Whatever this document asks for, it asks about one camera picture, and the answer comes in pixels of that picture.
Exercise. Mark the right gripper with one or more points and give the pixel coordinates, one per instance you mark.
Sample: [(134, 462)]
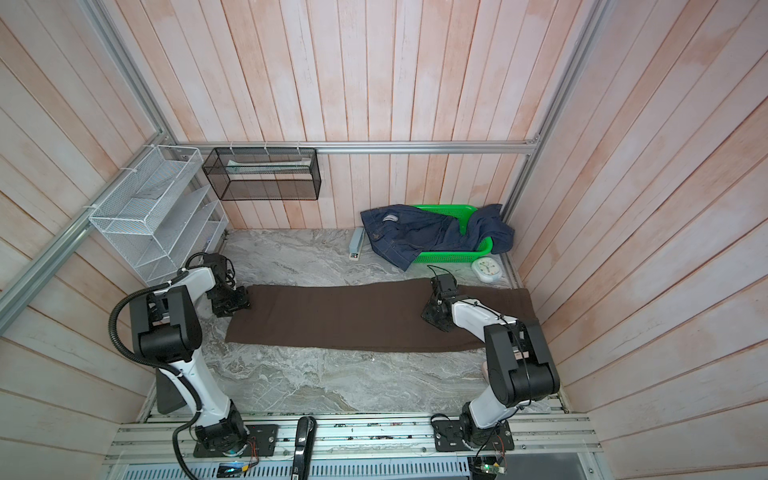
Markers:
[(427, 313)]

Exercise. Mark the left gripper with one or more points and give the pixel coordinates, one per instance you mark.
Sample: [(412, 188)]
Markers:
[(242, 302)]

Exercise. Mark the brown trousers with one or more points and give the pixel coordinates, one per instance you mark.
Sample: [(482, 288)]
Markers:
[(378, 317)]

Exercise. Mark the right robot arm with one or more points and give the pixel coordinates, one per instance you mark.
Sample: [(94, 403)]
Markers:
[(520, 366)]

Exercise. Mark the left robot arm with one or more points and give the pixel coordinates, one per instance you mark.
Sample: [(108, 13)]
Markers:
[(158, 326)]

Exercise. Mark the white round clock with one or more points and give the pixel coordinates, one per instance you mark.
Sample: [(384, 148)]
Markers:
[(487, 269)]

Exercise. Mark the dark blue denim jeans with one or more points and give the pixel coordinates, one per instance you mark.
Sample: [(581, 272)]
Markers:
[(400, 233)]

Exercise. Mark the green plastic basket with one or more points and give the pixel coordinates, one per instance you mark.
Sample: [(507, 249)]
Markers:
[(462, 213)]

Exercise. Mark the black rectangular pad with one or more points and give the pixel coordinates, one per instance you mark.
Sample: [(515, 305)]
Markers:
[(168, 398)]

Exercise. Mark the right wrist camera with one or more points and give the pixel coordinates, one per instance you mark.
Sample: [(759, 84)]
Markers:
[(444, 286)]

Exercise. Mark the white wire mesh shelf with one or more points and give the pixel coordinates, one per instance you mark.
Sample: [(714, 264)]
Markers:
[(158, 213)]

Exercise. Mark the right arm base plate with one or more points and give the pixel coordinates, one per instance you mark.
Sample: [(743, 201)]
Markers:
[(459, 435)]

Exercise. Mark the black wire mesh basket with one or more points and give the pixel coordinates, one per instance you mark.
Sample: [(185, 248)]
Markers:
[(264, 173)]

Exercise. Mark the aluminium front rail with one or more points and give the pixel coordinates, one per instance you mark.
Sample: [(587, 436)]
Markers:
[(373, 436)]

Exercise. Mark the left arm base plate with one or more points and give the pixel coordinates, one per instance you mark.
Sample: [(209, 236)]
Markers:
[(261, 442)]

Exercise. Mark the black handle on rail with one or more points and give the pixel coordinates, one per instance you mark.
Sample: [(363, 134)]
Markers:
[(304, 441)]

